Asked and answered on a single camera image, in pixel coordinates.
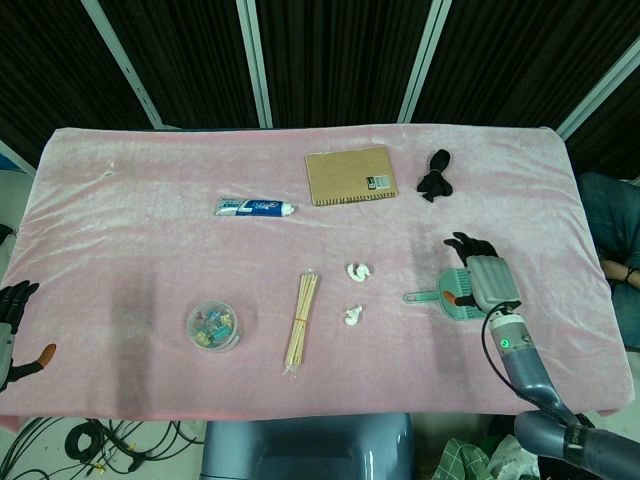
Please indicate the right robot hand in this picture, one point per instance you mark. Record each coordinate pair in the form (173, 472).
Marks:
(492, 282)

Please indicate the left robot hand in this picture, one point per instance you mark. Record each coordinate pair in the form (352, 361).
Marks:
(12, 302)

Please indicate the teal hand brush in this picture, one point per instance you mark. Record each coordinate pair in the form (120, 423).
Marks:
(445, 285)

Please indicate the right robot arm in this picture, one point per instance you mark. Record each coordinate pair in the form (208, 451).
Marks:
(525, 370)

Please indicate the black tied fabric bundle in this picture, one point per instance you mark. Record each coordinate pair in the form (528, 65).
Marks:
(434, 182)

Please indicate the white paper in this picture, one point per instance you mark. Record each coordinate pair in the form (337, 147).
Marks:
(357, 272)

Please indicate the person in blue jeans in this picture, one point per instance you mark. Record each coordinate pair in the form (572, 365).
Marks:
(610, 215)

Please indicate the white small clip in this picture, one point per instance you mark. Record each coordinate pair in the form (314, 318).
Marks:
(351, 316)

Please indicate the pink plush table cover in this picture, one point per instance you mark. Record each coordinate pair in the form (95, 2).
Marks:
(150, 250)

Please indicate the white crumpled plastic bag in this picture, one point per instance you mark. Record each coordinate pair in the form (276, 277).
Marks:
(515, 457)

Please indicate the green checked cloth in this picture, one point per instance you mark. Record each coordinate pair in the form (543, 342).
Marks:
(462, 460)

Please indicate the brown spiral notebook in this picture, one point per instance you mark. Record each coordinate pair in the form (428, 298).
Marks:
(345, 175)

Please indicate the wrapped wooden stick bundle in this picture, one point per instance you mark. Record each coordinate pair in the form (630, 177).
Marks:
(302, 310)

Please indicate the clear jar of binder clips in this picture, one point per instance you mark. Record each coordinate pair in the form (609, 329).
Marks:
(215, 327)

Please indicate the blue white toothpaste tube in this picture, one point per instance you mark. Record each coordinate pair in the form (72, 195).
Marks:
(255, 207)

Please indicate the blue grey robot torso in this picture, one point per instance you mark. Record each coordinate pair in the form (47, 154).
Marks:
(300, 450)

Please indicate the black curtain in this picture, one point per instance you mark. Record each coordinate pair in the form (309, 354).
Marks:
(340, 50)

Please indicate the white frame post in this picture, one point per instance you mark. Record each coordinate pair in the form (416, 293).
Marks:
(125, 65)
(595, 90)
(255, 65)
(15, 157)
(425, 60)

